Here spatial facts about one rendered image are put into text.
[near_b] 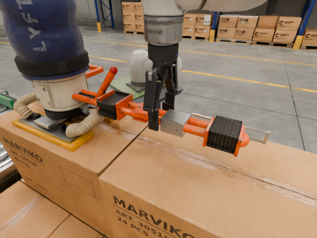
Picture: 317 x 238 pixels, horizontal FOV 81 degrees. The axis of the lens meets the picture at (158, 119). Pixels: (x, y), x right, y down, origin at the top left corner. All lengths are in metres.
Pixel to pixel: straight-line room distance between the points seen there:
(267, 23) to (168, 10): 7.72
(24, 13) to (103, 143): 0.42
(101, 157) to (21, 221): 0.58
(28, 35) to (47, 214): 0.76
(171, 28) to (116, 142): 0.41
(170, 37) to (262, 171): 0.45
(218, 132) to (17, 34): 0.60
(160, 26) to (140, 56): 0.96
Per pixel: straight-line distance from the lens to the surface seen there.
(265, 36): 7.68
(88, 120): 0.65
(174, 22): 0.44
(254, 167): 0.64
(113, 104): 0.59
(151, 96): 0.45
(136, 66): 1.40
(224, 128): 0.48
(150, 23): 0.44
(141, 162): 0.59
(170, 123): 0.50
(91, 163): 0.62
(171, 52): 0.45
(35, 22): 0.66
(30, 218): 1.10
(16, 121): 0.91
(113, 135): 0.70
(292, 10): 8.95
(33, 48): 0.66
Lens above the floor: 1.37
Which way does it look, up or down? 33 degrees down
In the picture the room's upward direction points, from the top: straight up
